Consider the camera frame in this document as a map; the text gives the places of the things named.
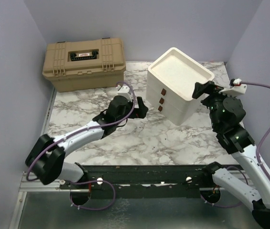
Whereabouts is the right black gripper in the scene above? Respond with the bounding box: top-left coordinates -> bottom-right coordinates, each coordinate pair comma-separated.
192,80 -> 236,129

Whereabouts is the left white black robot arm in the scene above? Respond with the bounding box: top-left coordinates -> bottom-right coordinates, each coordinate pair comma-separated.
25,95 -> 148,188

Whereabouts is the purple cable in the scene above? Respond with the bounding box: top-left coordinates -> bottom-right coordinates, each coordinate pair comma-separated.
26,81 -> 137,211
200,81 -> 270,227

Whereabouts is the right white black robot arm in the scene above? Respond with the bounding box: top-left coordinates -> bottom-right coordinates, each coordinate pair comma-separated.
192,79 -> 270,229

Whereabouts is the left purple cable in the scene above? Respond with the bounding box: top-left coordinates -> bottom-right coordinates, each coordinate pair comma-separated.
26,81 -> 137,211

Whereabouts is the tan plastic toolbox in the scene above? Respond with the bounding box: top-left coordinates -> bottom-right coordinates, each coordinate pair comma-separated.
43,38 -> 126,92

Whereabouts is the aluminium extrusion rail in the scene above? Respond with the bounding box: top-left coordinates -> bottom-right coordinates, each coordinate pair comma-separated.
20,173 -> 64,191

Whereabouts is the cream drawer organizer cabinet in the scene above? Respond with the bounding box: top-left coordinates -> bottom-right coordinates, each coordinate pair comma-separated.
146,47 -> 215,126

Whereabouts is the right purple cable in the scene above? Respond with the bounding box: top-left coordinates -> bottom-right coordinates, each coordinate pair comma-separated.
200,81 -> 270,227

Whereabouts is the black mounting rail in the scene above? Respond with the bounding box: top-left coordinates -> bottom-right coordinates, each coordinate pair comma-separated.
60,163 -> 220,199

